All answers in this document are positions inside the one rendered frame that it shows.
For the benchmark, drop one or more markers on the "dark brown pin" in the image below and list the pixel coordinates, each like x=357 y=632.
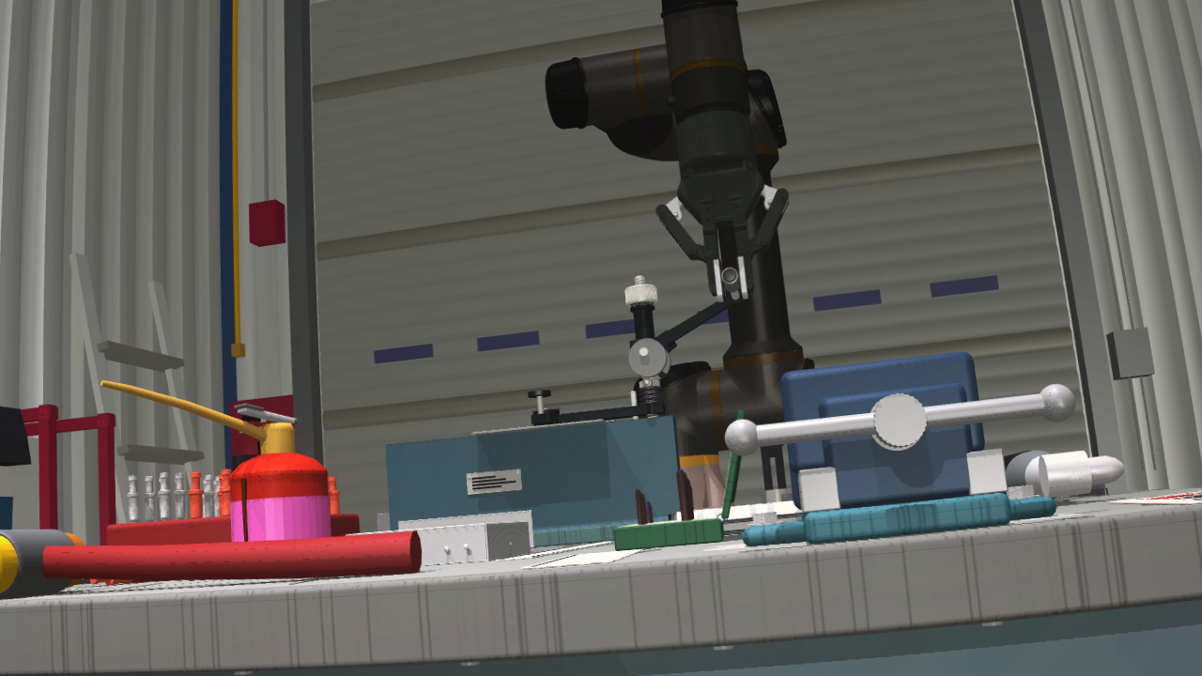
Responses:
x=686 y=502
x=641 y=507

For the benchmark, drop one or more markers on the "orange pin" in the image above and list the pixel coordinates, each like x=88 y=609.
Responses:
x=195 y=496
x=333 y=496
x=224 y=493

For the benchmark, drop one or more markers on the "red oil can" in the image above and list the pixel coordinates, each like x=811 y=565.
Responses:
x=280 y=498

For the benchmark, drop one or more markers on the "black screw knob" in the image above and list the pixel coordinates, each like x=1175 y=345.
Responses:
x=539 y=398

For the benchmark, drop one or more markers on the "white knurled adjusting nut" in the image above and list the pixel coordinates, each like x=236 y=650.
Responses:
x=641 y=292

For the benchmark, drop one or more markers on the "blue drilling jig body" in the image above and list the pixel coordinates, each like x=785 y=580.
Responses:
x=563 y=469

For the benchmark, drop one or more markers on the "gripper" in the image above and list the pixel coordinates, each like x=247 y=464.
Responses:
x=714 y=160

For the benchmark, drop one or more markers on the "grey wall box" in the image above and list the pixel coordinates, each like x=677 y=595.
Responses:
x=1130 y=353

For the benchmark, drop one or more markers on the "grey step ladder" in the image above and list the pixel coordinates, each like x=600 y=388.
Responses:
x=141 y=355

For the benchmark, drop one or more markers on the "red tube frame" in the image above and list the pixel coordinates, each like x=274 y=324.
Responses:
x=49 y=451

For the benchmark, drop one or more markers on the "blue wall pipe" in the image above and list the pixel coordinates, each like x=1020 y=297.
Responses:
x=226 y=188

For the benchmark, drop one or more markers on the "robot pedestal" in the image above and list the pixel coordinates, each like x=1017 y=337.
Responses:
x=702 y=490

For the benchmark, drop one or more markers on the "grey cylinder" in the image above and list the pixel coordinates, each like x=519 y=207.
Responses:
x=1019 y=467

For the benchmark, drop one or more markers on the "white pin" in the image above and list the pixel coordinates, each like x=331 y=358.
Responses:
x=164 y=496
x=179 y=496
x=148 y=499
x=132 y=499

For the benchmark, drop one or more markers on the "white bullet-shaped cylinder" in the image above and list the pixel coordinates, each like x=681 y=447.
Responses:
x=1080 y=472

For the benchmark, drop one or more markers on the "white paper sheet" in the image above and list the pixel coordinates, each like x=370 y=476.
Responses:
x=582 y=556

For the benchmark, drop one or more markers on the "black clamp lever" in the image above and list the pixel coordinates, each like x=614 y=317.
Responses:
x=690 y=326

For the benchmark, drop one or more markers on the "red tube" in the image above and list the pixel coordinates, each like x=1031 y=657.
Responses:
x=235 y=556

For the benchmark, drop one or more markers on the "red tray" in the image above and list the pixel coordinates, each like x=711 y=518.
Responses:
x=169 y=532

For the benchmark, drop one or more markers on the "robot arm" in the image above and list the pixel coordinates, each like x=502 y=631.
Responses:
x=751 y=310

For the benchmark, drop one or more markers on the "blue bench vise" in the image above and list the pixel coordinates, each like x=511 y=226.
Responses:
x=883 y=376

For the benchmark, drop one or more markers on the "green try square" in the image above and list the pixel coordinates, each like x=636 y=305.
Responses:
x=667 y=534

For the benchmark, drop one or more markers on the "white metal block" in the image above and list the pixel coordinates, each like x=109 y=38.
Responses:
x=470 y=542

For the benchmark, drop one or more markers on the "grey roller door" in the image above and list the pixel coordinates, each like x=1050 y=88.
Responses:
x=470 y=188

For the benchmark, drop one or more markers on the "grey round dial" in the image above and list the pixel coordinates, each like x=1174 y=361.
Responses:
x=648 y=359

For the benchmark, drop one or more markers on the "white paper with red print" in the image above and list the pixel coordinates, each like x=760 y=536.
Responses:
x=1160 y=499

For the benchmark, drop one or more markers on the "red wall box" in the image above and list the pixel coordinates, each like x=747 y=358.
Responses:
x=268 y=222

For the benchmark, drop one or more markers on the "black box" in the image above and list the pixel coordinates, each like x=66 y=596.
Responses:
x=11 y=437

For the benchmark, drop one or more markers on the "yellow wall pipe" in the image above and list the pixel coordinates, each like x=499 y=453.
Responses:
x=235 y=188

